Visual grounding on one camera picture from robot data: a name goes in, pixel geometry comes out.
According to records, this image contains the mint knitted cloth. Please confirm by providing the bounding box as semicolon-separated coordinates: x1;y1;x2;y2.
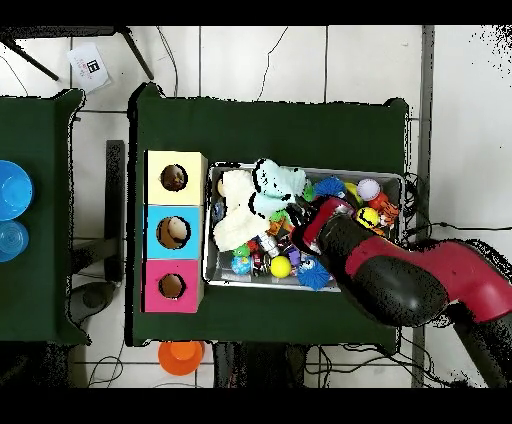
251;158;309;219

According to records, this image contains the white baseball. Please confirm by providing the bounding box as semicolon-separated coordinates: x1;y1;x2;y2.
356;178;382;202

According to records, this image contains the cream knitted cloth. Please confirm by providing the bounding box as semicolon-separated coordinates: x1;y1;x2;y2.
212;169;271;253

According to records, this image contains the wooden box with three holes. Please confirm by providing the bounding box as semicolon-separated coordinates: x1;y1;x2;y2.
142;149;209;314

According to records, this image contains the blue fuzzy ball with eyes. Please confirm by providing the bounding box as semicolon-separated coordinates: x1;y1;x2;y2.
296;255;333;292

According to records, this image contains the tiger plush toy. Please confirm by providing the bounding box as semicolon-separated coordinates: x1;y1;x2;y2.
377;199;400;227

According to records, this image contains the small globe ball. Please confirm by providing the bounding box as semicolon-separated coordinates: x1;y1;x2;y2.
231;255;253;276

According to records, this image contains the dark green tablecloth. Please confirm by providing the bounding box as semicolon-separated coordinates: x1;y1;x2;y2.
125;81;411;357

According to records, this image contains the orange plastic cone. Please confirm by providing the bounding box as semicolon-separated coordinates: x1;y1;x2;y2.
157;340;206;377

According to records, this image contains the black flat panel stand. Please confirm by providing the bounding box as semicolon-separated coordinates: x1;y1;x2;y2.
104;139;126;283

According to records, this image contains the grey round base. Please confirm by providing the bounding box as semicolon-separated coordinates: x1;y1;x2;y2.
67;281;117;325

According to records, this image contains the black tripod stand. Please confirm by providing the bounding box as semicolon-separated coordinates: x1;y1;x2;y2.
0;26;155;81

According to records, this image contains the white printed card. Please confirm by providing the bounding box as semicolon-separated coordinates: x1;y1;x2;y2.
65;41;112;95

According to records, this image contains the green cloth covered side table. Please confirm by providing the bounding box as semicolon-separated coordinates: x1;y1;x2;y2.
0;88;91;347

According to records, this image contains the blue plastic bowl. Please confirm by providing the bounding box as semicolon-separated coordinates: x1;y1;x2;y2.
0;159;36;222

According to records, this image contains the translucent blue plastic cup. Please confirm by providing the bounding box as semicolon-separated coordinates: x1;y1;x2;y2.
0;219;30;264

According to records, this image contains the shallow wire mesh bin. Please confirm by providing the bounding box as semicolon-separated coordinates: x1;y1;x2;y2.
201;161;405;295

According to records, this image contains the black power cable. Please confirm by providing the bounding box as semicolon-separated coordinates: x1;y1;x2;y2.
403;221;512;246

